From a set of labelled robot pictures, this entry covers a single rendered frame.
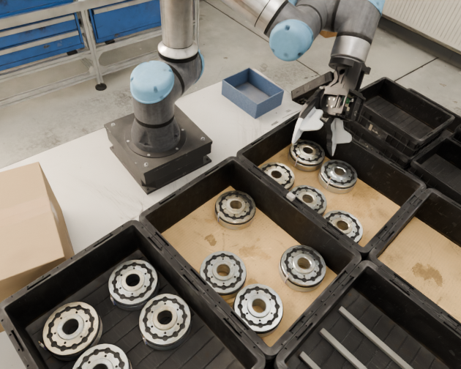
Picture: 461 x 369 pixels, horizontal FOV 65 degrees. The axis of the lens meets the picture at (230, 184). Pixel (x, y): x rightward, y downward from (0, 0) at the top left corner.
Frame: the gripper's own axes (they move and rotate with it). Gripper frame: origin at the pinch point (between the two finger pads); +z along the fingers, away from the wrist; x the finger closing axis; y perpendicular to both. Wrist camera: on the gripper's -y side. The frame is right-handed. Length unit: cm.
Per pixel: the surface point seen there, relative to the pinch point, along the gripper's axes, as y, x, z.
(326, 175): -6.5, 19.2, 5.0
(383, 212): 7.9, 28.5, 10.2
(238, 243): -8.0, -5.5, 26.2
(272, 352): 17.9, -16.9, 35.3
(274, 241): -3.2, 1.7, 23.6
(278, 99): -50, 38, -17
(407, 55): -117, 250, -108
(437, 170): -15, 121, -9
